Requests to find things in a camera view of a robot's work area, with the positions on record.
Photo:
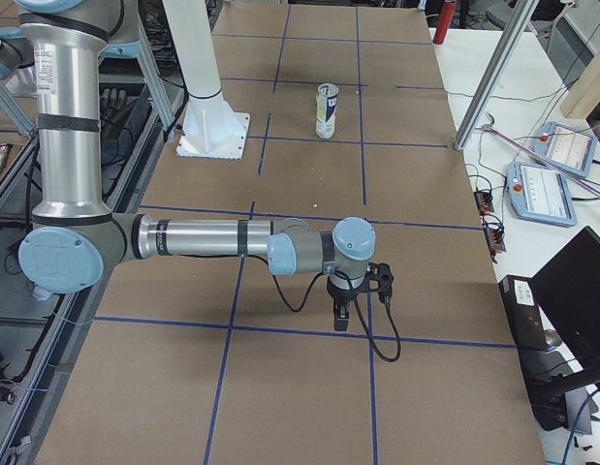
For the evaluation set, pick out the lower orange connector block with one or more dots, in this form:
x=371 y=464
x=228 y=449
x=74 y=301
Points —
x=494 y=235

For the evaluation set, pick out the black computer box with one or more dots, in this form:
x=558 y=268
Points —
x=523 y=314

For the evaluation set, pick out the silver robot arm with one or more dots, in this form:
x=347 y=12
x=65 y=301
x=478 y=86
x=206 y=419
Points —
x=77 y=238

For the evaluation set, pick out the teach pendant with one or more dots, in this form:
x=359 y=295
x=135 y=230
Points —
x=571 y=149
x=540 y=195

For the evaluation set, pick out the near teach pendant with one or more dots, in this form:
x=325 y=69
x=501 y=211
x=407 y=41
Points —
x=540 y=195

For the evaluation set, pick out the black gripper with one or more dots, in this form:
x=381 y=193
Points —
x=340 y=294

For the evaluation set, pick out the far teach pendant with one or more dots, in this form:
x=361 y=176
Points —
x=571 y=149

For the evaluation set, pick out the clear tennis ball can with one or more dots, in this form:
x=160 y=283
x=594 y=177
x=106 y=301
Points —
x=326 y=105

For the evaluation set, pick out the white pedestal column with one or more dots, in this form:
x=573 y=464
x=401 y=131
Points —
x=210 y=127

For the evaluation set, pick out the red bottle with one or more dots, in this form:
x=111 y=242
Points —
x=444 y=21

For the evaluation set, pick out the upper orange connector block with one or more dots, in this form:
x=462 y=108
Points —
x=483 y=200

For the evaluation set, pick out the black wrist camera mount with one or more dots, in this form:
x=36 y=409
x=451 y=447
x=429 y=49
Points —
x=379 y=280

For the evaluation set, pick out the orange connector block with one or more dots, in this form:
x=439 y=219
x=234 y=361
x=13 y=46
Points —
x=494 y=235
x=483 y=200

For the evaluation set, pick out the aluminium frame post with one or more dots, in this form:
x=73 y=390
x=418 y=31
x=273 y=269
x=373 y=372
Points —
x=506 y=44

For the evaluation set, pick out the black monitor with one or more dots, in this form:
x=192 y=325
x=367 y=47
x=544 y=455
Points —
x=567 y=288

